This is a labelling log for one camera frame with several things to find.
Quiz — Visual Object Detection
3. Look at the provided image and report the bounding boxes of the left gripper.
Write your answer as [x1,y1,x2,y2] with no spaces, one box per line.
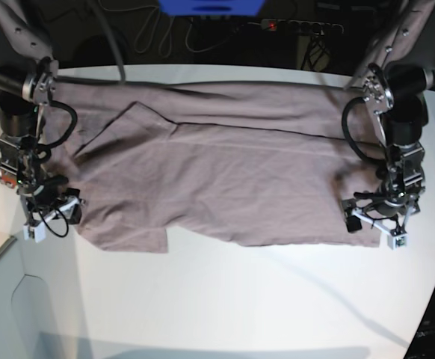
[341,191,420,233]

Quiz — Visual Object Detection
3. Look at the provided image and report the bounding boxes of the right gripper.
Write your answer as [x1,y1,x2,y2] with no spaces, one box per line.
[18,175,83,225]

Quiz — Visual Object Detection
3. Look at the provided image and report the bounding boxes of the mauve t-shirt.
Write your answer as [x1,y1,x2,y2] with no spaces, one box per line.
[50,82,380,253]

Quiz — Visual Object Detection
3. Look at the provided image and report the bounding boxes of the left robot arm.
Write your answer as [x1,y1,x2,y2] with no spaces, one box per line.
[341,1,435,245]

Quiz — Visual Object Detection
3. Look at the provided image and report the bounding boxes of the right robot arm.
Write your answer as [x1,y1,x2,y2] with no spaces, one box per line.
[0,1,82,230]

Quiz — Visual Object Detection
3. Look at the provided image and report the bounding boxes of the black power strip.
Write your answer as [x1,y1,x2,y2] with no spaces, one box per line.
[259,19,345,36]

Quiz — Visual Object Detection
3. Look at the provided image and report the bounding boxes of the blue bin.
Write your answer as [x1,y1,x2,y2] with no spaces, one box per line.
[158,0,265,16]

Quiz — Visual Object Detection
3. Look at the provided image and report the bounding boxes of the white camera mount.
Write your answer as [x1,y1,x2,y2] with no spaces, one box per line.
[20,196,81,243]
[344,206,420,250]

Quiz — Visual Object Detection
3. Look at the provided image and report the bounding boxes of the grey cable loops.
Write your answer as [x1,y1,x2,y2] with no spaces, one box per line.
[133,7,241,57]

